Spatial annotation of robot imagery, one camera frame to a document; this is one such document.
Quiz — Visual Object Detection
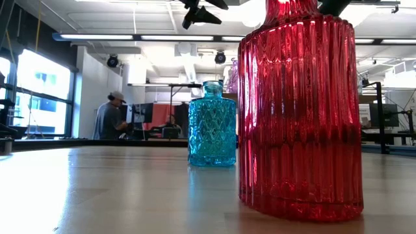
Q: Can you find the red partition panel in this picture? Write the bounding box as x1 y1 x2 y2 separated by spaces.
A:
151 103 176 129

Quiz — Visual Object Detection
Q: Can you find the dark grey curtain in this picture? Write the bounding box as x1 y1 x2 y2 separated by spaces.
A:
174 103 190 129

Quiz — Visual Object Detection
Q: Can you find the black background desk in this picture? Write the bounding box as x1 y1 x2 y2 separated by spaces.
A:
360 109 416 146

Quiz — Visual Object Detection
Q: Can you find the teal zigzag pattern glass vase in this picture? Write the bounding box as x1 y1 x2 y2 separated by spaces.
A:
187 80 237 168

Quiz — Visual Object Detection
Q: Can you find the black box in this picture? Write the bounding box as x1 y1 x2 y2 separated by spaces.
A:
161 126 180 140

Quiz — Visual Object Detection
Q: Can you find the short ceiling light strip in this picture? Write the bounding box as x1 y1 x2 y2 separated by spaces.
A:
354 38 416 45

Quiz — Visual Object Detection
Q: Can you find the black monitor on arm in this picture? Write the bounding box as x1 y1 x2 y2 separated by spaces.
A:
369 103 400 128

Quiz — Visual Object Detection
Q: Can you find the blue grey bar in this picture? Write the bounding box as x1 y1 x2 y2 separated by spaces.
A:
361 144 416 158

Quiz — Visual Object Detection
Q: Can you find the long ceiling light strip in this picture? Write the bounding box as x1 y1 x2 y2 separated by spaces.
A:
51 32 247 43

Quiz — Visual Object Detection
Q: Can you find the black equipment stand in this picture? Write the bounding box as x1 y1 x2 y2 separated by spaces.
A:
0 97 29 155

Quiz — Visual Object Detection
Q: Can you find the red fluted oval glass vase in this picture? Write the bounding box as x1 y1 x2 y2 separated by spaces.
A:
237 0 364 224

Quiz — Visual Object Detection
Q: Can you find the large bright window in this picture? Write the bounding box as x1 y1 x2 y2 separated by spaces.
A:
16 48 73 137

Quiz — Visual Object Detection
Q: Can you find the person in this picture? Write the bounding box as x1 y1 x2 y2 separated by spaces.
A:
92 90 130 140
163 114 183 131

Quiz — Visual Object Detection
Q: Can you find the white hanging air duct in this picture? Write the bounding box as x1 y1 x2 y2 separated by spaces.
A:
174 42 200 84

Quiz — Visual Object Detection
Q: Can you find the white round pendant lamp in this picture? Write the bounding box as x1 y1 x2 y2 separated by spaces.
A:
242 12 264 29

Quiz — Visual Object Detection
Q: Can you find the narrow bright window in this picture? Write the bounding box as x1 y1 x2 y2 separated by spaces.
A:
0 57 12 100

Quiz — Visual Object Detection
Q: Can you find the dark background monitor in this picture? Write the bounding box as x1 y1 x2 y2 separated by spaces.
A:
126 103 154 124

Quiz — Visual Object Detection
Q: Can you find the yellow hanging cable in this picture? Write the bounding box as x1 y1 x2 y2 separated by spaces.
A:
34 0 42 53
5 31 16 64

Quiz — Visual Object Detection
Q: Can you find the black ceiling track fixture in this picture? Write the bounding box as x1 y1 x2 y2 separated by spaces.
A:
351 0 401 14

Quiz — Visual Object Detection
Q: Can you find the pink tall cone glass vase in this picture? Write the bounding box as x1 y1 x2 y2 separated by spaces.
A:
226 57 240 94

